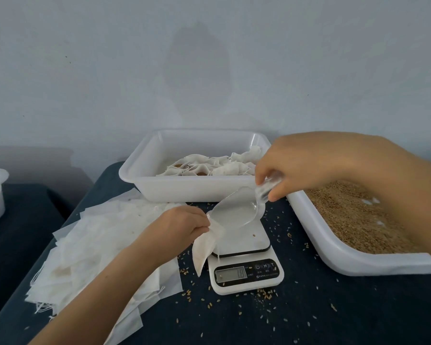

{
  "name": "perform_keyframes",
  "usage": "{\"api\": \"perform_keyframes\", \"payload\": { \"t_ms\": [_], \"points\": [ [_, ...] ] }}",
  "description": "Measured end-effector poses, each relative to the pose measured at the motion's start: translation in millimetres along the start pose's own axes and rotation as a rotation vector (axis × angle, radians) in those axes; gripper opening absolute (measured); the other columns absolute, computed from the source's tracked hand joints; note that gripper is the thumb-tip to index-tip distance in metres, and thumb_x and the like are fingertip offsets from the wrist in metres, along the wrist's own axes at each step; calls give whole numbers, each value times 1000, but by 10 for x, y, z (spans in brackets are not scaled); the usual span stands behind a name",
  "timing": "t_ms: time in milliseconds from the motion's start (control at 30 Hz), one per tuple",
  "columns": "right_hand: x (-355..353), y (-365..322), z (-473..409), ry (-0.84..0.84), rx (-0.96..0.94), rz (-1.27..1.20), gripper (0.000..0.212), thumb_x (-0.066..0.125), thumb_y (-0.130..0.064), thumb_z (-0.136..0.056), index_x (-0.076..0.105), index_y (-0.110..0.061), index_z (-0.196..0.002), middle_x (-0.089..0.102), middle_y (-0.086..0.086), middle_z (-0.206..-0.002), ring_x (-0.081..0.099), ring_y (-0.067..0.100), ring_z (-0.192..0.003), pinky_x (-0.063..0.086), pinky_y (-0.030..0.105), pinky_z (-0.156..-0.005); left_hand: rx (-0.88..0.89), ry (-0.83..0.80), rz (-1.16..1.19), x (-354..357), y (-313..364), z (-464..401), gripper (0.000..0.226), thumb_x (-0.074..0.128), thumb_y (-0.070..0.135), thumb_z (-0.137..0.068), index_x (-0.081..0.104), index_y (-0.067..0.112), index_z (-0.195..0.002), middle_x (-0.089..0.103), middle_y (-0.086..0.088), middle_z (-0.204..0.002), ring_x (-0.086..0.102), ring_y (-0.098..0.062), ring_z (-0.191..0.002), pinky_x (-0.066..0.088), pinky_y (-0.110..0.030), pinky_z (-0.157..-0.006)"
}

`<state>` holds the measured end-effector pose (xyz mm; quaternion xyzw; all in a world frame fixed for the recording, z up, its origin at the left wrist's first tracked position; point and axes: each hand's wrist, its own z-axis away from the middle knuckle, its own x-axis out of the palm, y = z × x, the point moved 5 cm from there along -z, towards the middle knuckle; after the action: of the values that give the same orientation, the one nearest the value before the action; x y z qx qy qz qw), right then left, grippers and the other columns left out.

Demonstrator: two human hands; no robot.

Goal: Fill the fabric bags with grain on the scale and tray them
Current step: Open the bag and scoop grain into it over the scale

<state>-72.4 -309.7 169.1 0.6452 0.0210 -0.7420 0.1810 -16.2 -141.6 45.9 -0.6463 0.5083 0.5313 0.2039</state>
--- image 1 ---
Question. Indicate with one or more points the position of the person's right hand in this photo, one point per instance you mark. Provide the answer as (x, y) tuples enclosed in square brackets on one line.
[(302, 161)]

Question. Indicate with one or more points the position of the person's left hand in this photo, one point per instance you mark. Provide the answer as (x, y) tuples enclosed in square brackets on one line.
[(171, 233)]

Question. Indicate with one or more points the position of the white mesh bag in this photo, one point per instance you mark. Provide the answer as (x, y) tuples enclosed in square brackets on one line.
[(205, 244)]

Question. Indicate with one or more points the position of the white plastic tub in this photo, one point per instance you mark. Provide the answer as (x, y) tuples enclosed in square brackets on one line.
[(165, 184)]

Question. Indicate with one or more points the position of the clear plastic scoop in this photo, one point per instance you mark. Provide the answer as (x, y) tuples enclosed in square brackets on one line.
[(237, 208)]

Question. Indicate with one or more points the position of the brown grain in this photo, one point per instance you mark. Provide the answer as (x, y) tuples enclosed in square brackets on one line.
[(359, 215)]

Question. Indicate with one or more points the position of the pile of white bags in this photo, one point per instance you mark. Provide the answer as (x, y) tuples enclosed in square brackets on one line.
[(93, 262)]

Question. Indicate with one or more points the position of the white tray of grain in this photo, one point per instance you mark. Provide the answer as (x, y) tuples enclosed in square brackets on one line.
[(345, 255)]

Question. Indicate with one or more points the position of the person's right forearm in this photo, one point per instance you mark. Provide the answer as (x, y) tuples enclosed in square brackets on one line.
[(402, 190)]

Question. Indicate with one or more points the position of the person's left forearm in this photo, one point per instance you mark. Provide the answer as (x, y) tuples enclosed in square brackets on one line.
[(82, 309)]

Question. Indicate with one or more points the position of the white digital kitchen scale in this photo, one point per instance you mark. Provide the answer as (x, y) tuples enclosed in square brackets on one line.
[(244, 269)]

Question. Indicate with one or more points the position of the dark blue tablecloth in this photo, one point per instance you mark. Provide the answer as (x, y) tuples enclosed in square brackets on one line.
[(330, 312), (18, 248)]

